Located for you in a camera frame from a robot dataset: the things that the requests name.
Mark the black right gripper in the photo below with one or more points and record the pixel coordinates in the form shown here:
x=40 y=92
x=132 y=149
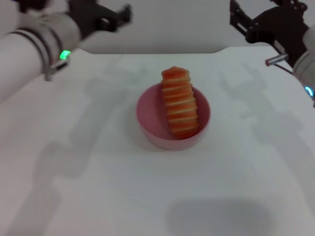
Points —
x=278 y=27

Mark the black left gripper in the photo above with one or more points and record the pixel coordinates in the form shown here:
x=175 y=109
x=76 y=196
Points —
x=91 y=17

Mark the ridged golden bread loaf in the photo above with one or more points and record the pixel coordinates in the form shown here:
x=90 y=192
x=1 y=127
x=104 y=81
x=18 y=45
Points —
x=180 y=105

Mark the pink plastic bowl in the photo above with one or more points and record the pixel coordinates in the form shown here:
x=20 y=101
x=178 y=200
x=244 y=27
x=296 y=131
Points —
x=152 y=123

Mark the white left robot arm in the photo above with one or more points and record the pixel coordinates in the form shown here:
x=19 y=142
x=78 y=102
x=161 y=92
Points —
x=27 y=56

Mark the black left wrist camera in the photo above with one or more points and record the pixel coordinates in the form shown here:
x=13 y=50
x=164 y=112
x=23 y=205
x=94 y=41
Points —
x=33 y=5

